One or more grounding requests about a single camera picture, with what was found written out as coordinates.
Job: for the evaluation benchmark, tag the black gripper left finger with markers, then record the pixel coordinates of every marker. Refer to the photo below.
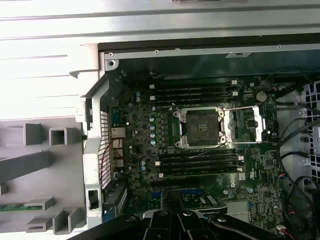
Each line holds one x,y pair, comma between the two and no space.
155,225

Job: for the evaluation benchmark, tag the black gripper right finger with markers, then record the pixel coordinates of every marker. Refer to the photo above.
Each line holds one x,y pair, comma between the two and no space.
195,225

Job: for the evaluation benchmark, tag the thin metal locking lever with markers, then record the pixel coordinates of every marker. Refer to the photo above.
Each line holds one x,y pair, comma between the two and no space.
200,154
175,106

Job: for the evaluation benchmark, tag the metal socket cover frame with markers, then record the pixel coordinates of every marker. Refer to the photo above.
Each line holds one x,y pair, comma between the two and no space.
259,125

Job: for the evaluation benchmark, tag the CPU socket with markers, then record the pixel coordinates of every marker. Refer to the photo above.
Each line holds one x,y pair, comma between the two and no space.
200,127

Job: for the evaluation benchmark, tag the blue expansion slot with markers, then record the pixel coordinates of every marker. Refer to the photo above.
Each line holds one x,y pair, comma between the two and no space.
156,196

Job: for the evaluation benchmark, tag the silver ribbed chipset heatsink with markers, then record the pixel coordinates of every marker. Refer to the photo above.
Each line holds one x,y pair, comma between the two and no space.
237,208

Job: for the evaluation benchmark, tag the black RAM slot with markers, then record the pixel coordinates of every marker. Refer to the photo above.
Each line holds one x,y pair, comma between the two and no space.
175,160
175,165
195,82
195,94
195,88
175,172
195,99
175,153

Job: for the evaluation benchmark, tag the green motherboard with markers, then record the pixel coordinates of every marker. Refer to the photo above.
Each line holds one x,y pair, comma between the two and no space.
262,180

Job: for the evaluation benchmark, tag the black open PC case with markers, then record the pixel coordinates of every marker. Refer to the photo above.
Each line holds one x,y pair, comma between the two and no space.
93,155

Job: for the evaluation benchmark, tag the green RAM stick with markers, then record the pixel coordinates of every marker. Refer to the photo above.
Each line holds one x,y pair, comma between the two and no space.
12,207

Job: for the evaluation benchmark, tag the grey parts rack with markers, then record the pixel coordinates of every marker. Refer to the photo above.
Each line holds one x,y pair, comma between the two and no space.
25,162

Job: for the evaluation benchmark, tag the silver coin cell battery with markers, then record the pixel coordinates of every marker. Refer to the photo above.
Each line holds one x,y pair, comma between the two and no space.
261,96

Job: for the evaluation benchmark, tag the perforated metal disk bay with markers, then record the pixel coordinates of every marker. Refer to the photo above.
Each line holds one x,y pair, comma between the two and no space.
310,98

